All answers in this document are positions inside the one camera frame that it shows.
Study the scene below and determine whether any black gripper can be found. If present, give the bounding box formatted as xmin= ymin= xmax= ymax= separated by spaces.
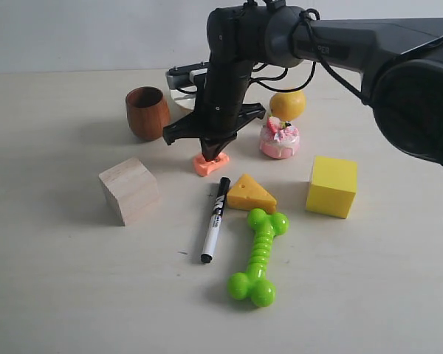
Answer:
xmin=162 ymin=60 xmax=265 ymax=162

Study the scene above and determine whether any orange lump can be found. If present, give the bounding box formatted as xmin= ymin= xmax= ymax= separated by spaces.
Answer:
xmin=192 ymin=152 xmax=230 ymax=177

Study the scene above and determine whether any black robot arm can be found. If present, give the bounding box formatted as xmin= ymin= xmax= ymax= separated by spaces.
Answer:
xmin=162 ymin=1 xmax=443 ymax=166

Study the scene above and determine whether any yellow toy cheese wedge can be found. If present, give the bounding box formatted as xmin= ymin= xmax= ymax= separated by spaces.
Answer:
xmin=227 ymin=173 xmax=277 ymax=214

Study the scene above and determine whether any pink toy cake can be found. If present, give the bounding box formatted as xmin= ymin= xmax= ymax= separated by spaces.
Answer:
xmin=259 ymin=116 xmax=300 ymax=159

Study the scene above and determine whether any brown wooden cup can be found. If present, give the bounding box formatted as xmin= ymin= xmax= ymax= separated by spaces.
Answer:
xmin=126 ymin=86 xmax=171 ymax=141

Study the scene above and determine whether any black white marker pen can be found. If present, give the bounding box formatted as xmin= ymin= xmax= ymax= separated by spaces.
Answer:
xmin=200 ymin=177 xmax=230 ymax=264

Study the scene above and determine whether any yellow lemon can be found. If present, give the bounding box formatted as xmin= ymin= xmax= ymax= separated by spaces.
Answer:
xmin=269 ymin=90 xmax=306 ymax=121

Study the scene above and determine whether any light wooden cube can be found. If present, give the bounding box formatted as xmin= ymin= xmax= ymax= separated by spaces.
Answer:
xmin=98 ymin=157 xmax=159 ymax=226

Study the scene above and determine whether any yellow foam cube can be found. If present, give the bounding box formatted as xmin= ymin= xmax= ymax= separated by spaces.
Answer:
xmin=306 ymin=156 xmax=358 ymax=219

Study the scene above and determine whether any green toy bone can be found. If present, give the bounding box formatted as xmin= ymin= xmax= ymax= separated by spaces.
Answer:
xmin=227 ymin=208 xmax=289 ymax=308

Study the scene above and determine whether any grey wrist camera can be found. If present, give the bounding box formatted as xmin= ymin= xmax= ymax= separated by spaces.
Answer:
xmin=165 ymin=61 xmax=209 ymax=90

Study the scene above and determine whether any black cable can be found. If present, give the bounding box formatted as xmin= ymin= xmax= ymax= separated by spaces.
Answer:
xmin=176 ymin=7 xmax=366 ymax=100

